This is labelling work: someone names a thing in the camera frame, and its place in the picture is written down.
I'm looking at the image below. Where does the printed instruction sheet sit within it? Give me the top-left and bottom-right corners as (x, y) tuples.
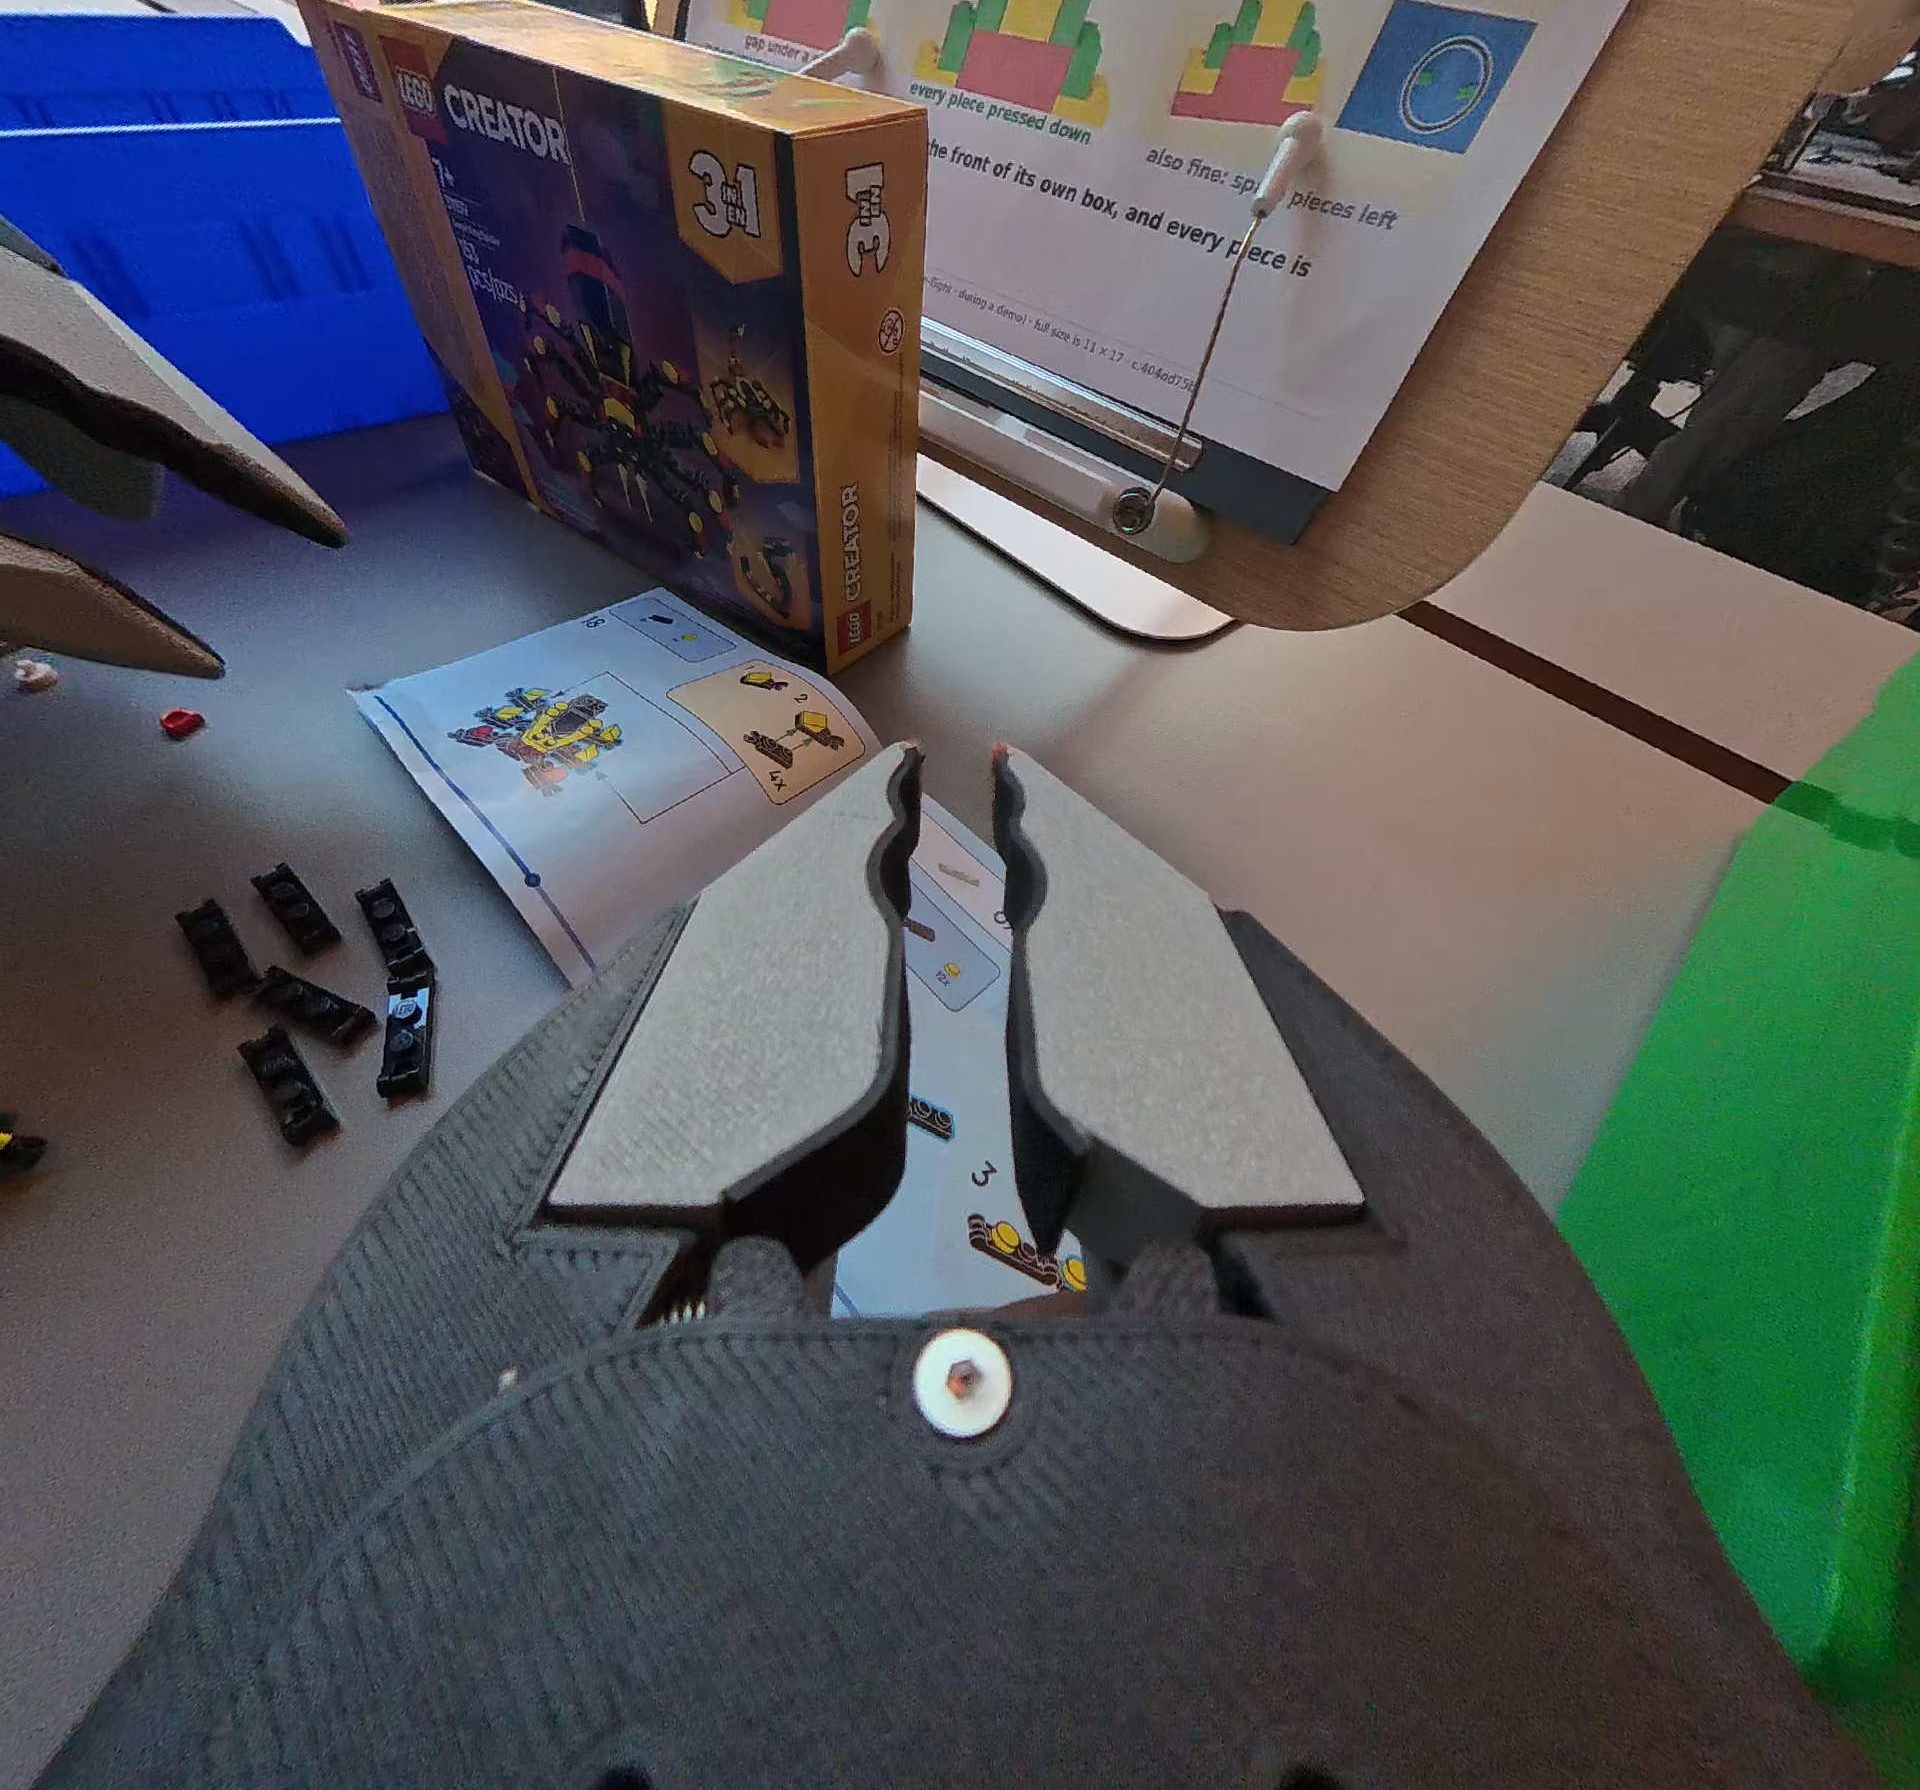
(683, 0), (1712, 495)

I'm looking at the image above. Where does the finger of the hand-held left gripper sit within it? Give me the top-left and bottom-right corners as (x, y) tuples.
(0, 530), (226, 684)
(0, 220), (351, 546)

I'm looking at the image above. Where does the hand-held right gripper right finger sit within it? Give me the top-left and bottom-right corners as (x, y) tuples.
(988, 740), (1369, 1284)

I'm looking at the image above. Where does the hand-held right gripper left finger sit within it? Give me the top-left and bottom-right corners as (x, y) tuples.
(543, 740), (926, 1284)

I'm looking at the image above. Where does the group of black lego plates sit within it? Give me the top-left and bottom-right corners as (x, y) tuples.
(175, 860), (440, 1152)

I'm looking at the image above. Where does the green plastic bin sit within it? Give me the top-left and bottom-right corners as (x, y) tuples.
(1558, 650), (1920, 1790)

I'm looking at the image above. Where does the lego set box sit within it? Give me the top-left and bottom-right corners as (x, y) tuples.
(293, 0), (933, 677)

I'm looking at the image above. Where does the blue plastic bin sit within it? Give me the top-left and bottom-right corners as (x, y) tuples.
(0, 0), (452, 501)

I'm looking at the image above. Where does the wooden book stand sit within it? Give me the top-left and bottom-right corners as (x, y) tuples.
(652, 0), (1920, 644)

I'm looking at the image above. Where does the lego instruction booklet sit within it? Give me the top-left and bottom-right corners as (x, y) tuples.
(349, 588), (1111, 1321)

